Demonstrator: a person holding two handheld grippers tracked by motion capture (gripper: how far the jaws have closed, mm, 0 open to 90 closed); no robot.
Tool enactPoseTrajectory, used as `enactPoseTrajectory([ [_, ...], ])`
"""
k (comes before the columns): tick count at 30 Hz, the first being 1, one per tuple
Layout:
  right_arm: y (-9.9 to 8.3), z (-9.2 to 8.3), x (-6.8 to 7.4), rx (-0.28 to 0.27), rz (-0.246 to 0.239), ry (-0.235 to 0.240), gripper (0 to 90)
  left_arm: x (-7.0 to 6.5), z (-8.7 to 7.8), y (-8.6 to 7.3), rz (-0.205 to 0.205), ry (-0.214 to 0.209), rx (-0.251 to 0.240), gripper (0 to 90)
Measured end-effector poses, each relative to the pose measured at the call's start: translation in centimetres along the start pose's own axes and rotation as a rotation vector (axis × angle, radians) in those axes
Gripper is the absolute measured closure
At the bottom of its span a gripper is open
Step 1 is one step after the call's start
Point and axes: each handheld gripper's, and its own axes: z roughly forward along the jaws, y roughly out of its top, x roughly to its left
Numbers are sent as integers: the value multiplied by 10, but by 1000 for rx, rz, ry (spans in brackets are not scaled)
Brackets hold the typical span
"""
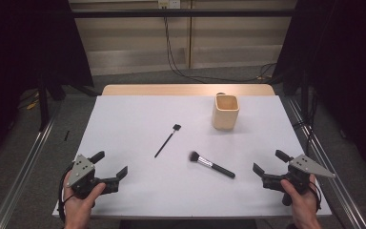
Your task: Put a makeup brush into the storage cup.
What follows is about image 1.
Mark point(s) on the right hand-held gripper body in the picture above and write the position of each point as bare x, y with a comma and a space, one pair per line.
308, 167

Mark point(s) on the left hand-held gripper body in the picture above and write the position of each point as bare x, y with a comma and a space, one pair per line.
82, 170

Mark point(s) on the thick black makeup brush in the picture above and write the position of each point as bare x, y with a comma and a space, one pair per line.
217, 168

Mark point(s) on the thin black makeup brush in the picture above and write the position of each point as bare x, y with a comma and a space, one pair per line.
166, 141

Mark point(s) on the beige square cup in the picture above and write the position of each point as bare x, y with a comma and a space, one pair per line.
225, 119

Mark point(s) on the person's left hand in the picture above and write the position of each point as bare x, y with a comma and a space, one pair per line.
77, 211

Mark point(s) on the person's right hand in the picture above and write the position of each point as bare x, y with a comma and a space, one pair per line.
305, 210

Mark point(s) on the small black floor object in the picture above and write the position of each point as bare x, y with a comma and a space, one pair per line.
66, 135

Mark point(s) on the black metal stand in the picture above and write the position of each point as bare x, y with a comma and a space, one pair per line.
43, 108
304, 101

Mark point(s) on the white table mat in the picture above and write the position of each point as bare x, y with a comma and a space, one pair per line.
139, 111

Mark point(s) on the black curtain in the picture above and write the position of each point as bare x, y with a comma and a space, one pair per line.
346, 47
12, 47

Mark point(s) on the aluminium floor rail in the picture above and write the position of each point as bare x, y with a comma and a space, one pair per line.
22, 178
336, 184

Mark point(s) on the white wall socket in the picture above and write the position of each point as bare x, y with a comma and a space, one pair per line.
173, 4

